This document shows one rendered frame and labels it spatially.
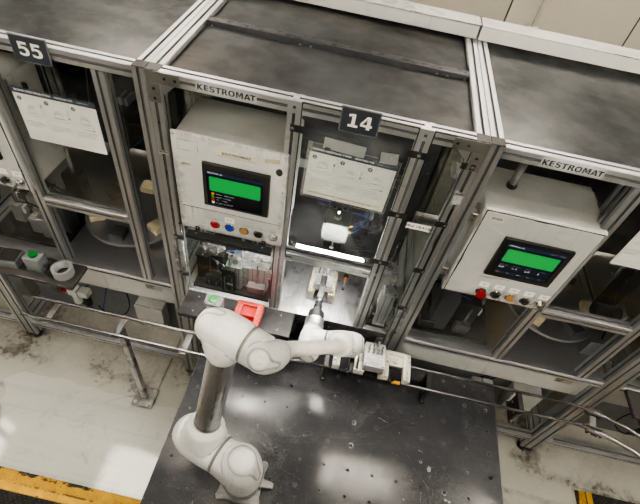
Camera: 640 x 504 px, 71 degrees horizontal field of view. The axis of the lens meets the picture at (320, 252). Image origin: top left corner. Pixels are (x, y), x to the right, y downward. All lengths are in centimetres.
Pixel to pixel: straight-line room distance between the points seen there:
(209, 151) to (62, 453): 201
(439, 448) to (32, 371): 241
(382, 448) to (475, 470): 43
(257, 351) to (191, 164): 72
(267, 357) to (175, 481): 90
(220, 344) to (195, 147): 68
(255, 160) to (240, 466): 112
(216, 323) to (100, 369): 180
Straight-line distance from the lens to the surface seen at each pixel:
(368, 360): 213
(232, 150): 161
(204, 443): 190
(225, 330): 148
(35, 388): 328
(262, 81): 158
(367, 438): 226
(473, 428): 245
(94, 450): 302
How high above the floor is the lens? 275
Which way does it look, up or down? 48 degrees down
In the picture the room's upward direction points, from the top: 11 degrees clockwise
